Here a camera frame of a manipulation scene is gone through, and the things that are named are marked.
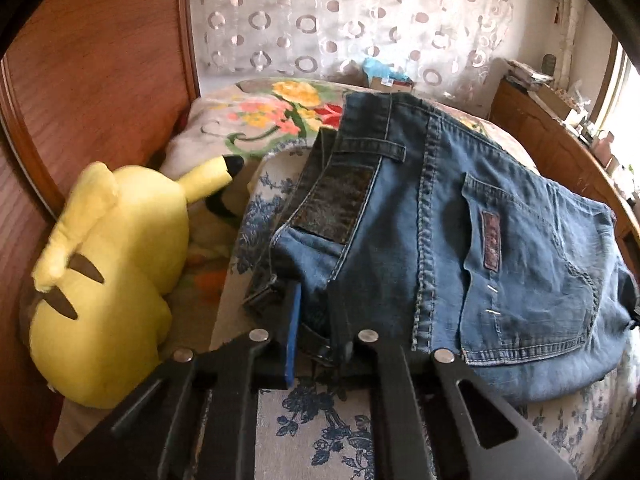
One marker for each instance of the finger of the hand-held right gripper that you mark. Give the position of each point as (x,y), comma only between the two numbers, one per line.
(631,300)

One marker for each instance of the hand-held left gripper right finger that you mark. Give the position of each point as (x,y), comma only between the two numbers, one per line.
(387,390)

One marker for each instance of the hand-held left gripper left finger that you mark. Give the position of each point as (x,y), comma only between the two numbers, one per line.
(293,332)

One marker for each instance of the blue denim pants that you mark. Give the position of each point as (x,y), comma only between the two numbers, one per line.
(400,210)

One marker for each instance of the blue floral pillow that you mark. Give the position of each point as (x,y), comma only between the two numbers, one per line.
(300,440)

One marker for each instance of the yellow plush toy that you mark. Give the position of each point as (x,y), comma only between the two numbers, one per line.
(125,260)

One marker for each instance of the wooden cabinet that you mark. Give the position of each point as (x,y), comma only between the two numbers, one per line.
(540,135)

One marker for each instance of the window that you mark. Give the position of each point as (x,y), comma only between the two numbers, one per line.
(617,90)

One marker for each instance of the cardboard box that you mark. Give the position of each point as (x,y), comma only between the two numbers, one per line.
(555,100)

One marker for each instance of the colourful floral pillow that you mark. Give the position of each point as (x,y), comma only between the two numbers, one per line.
(280,105)

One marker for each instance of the stack of papers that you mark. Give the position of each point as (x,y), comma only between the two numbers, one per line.
(525,75)

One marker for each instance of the light blue plastic bag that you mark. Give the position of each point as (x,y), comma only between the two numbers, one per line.
(377,67)

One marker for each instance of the sheer curtain with circles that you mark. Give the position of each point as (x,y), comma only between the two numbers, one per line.
(300,10)

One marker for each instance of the wooden headboard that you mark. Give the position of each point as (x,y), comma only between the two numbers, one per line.
(100,60)

